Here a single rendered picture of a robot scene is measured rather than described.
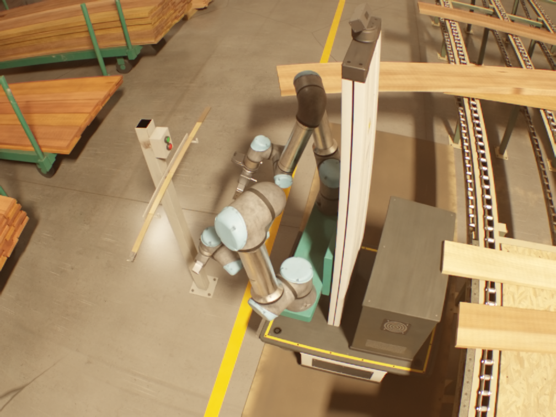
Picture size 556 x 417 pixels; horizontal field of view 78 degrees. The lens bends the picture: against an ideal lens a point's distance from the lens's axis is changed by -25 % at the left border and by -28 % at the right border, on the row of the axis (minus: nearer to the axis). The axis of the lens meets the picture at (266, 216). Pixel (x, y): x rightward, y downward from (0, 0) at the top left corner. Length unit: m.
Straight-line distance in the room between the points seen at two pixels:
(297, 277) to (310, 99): 0.65
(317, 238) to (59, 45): 4.01
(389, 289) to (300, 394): 0.94
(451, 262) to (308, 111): 0.84
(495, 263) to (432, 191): 1.44
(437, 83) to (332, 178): 1.11
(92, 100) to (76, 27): 1.42
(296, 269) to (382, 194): 1.59
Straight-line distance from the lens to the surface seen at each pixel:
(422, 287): 1.75
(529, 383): 1.80
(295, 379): 2.43
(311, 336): 2.18
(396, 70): 2.69
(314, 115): 1.65
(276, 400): 2.41
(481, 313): 1.75
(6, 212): 2.93
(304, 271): 1.62
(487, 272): 1.85
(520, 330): 1.80
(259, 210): 1.28
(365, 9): 1.16
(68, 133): 3.45
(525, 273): 1.94
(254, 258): 1.38
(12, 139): 3.89
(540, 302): 1.97
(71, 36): 4.98
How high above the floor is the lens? 2.35
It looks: 52 degrees down
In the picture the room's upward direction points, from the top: 8 degrees counter-clockwise
